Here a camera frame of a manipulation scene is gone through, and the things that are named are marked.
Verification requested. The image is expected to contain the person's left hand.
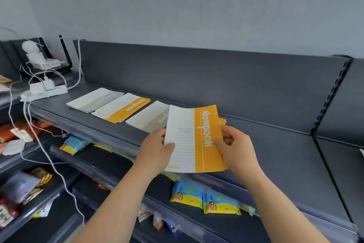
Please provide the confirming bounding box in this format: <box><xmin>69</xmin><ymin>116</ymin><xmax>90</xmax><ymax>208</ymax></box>
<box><xmin>136</xmin><ymin>128</ymin><xmax>176</xmax><ymax>178</ymax></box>

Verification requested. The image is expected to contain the white power strip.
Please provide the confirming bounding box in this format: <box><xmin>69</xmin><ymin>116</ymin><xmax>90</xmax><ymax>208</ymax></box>
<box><xmin>20</xmin><ymin>85</ymin><xmax>69</xmax><ymax>102</ymax></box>

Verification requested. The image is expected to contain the white router device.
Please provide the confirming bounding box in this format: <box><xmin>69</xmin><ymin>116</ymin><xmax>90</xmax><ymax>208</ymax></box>
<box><xmin>22</xmin><ymin>40</ymin><xmax>43</xmax><ymax>63</ymax></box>

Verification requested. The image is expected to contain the grey foil packet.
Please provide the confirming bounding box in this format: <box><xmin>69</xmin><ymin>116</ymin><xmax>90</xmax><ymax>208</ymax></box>
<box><xmin>0</xmin><ymin>171</ymin><xmax>40</xmax><ymax>204</ymax></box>

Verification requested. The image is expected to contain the small grey notebook stack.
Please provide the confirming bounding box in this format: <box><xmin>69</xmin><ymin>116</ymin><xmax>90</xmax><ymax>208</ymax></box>
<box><xmin>66</xmin><ymin>87</ymin><xmax>125</xmax><ymax>113</ymax></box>
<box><xmin>125</xmin><ymin>100</ymin><xmax>171</xmax><ymax>134</ymax></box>

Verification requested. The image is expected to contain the person's right forearm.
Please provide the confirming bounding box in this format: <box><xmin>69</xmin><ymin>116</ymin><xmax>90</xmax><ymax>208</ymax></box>
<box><xmin>242</xmin><ymin>170</ymin><xmax>330</xmax><ymax>243</ymax></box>

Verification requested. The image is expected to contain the white router box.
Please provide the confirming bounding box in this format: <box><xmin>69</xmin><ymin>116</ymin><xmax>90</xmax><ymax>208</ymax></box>
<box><xmin>8</xmin><ymin>37</ymin><xmax>46</xmax><ymax>66</ymax></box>

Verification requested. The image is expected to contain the red white snack packet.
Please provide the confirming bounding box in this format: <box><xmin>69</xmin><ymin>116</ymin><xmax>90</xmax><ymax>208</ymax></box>
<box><xmin>0</xmin><ymin>199</ymin><xmax>19</xmax><ymax>228</ymax></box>

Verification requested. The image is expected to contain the black router body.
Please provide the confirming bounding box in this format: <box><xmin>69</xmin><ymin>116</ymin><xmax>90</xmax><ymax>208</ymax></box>
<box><xmin>20</xmin><ymin>65</ymin><xmax>73</xmax><ymax>77</ymax></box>

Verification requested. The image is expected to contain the white power adapter block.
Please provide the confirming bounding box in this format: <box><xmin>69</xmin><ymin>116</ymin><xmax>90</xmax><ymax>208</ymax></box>
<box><xmin>29</xmin><ymin>82</ymin><xmax>45</xmax><ymax>95</ymax></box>

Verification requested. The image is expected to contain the clear plastic price rail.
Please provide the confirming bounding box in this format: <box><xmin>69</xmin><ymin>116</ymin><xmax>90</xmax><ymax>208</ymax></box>
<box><xmin>28</xmin><ymin>106</ymin><xmax>359</xmax><ymax>243</ymax></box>

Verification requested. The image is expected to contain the thick white braided cable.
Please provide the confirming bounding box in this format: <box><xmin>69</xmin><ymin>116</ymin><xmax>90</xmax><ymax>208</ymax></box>
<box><xmin>67</xmin><ymin>38</ymin><xmax>83</xmax><ymax>90</ymax></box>

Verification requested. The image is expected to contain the dark grey back panel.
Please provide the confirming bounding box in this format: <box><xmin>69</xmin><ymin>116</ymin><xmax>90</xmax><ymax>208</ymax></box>
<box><xmin>78</xmin><ymin>40</ymin><xmax>352</xmax><ymax>135</ymax></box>
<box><xmin>315</xmin><ymin>58</ymin><xmax>364</xmax><ymax>148</ymax></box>

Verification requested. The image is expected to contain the orange white packet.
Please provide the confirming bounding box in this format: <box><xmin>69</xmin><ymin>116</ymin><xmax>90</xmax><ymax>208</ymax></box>
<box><xmin>0</xmin><ymin>119</ymin><xmax>52</xmax><ymax>144</ymax></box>

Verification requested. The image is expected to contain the white charger plug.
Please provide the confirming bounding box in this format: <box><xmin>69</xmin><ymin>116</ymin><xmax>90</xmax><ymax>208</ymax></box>
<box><xmin>42</xmin><ymin>78</ymin><xmax>56</xmax><ymax>91</ymax></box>

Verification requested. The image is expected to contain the thin white cable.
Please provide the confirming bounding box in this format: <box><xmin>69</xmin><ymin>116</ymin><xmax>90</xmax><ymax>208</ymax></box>
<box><xmin>22</xmin><ymin>101</ymin><xmax>86</xmax><ymax>227</ymax></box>

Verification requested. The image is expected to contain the yellow blue snack packet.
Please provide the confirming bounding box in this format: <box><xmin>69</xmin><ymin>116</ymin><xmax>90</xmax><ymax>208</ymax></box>
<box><xmin>60</xmin><ymin>135</ymin><xmax>89</xmax><ymax>156</ymax></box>
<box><xmin>94</xmin><ymin>143</ymin><xmax>113</xmax><ymax>153</ymax></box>
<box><xmin>169</xmin><ymin>179</ymin><xmax>204</xmax><ymax>209</ymax></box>
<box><xmin>202</xmin><ymin>188</ymin><xmax>242</xmax><ymax>215</ymax></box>

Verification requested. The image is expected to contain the slotted dark metal upright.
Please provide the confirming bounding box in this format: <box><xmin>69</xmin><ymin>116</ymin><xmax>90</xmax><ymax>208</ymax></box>
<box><xmin>310</xmin><ymin>54</ymin><xmax>355</xmax><ymax>137</ymax></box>
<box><xmin>73</xmin><ymin>38</ymin><xmax>87</xmax><ymax>84</ymax></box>

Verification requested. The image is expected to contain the person's left forearm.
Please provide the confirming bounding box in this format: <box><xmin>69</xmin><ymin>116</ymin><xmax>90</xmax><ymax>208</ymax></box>
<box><xmin>72</xmin><ymin>165</ymin><xmax>160</xmax><ymax>243</ymax></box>

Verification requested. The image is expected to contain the yellow brown snack packet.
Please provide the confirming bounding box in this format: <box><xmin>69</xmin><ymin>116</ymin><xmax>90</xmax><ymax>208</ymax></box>
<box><xmin>22</xmin><ymin>167</ymin><xmax>54</xmax><ymax>205</ymax></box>

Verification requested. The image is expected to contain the person's right hand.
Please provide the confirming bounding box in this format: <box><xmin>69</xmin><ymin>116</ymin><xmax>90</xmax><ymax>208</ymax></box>
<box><xmin>213</xmin><ymin>125</ymin><xmax>265</xmax><ymax>184</ymax></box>

